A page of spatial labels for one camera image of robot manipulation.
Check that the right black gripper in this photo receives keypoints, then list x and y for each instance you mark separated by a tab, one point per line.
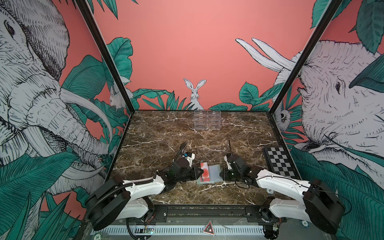
225	176

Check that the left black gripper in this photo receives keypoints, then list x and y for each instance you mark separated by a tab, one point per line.
195	175

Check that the red credit card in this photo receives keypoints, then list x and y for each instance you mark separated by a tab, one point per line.
205	177

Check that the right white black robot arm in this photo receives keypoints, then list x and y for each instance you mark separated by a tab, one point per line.
313	202

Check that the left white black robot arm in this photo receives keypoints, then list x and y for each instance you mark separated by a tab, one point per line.
121	199

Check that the black white checkerboard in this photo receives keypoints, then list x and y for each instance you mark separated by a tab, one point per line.
280	162

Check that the clear plastic organizer box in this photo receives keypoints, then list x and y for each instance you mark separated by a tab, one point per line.
207	120

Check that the red warning triangle sticker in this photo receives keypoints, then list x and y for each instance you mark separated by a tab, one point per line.
208	229

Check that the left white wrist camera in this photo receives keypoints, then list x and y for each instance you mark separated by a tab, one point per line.
189	156

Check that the black mounting rail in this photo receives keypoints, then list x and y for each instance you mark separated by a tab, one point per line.
253	213

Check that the white slotted cable duct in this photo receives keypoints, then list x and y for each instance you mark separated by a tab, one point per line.
175	230

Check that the right black frame post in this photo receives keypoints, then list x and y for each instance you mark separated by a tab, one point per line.
324	21

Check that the black frame post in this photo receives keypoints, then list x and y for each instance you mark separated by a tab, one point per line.
324	21
98	38

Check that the left black frame post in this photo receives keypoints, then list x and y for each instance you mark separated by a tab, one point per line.
98	38

